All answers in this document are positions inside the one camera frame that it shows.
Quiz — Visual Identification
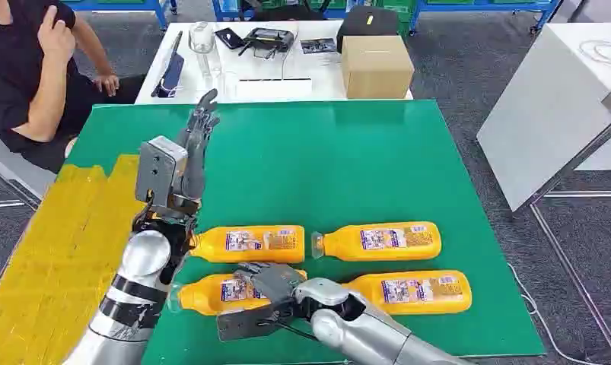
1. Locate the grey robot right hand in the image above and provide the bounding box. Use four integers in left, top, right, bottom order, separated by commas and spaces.
233, 262, 309, 308

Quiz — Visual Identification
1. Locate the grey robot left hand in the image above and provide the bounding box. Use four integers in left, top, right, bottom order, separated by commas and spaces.
173, 89, 221, 202

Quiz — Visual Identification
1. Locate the orange drink bottle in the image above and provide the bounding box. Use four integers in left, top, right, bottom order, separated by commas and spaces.
342, 270, 473, 316
169, 270, 309, 317
189, 225, 306, 265
310, 222, 443, 262

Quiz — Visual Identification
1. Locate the blue tablet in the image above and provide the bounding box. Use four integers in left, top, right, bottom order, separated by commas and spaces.
151, 52, 186, 99

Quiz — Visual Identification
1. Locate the long white box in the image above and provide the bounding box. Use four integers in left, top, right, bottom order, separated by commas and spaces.
234, 77, 313, 100

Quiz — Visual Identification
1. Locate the clear glass jar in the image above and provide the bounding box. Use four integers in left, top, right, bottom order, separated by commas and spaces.
188, 21, 224, 93

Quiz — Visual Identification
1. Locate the black phone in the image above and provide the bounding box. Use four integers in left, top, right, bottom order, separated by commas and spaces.
214, 27, 247, 50

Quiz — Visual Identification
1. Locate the green mat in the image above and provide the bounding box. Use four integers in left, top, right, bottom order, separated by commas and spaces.
62, 99, 546, 365

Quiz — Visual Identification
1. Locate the black remote controller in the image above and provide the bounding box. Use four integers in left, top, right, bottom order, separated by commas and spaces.
238, 27, 296, 59

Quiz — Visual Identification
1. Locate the blue metal rack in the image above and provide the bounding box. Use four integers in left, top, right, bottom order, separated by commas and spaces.
212, 0, 352, 22
62, 0, 179, 30
408, 0, 563, 35

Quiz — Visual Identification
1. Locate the white table with clutter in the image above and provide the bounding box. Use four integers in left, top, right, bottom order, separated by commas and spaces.
134, 20, 415, 105

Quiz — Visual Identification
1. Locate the printed photo card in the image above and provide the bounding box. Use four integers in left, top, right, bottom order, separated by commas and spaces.
300, 37, 339, 56

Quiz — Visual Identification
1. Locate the yellow sheet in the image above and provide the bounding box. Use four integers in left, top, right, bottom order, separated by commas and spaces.
0, 153, 150, 365

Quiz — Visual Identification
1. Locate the pale grey desk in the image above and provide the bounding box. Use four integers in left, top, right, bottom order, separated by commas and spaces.
0, 123, 58, 202

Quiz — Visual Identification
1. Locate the brown cardboard box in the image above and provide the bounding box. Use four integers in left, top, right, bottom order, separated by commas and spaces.
340, 35, 415, 100

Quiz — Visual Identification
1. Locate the black bag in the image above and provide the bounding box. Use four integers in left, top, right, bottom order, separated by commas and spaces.
336, 5, 400, 54

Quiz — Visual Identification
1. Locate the person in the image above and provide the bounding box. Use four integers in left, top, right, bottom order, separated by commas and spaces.
0, 0, 148, 175

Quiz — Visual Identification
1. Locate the green crate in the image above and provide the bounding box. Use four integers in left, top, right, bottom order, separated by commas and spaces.
373, 0, 418, 37

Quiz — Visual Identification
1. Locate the white table with metal legs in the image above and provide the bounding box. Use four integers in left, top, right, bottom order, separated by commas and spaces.
476, 22, 611, 217

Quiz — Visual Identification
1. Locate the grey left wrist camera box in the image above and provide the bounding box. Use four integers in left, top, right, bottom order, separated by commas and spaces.
134, 135, 189, 208

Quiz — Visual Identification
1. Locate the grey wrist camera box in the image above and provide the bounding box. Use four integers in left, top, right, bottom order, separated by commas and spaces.
216, 303, 297, 342
134, 135, 189, 208

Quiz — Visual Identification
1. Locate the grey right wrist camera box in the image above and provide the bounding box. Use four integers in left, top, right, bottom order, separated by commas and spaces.
216, 303, 297, 342

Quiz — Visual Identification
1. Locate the white floor cable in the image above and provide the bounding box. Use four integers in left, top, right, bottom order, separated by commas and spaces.
506, 262, 603, 365

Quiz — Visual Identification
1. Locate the coiled white cable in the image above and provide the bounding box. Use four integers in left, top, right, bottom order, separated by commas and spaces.
578, 39, 611, 66

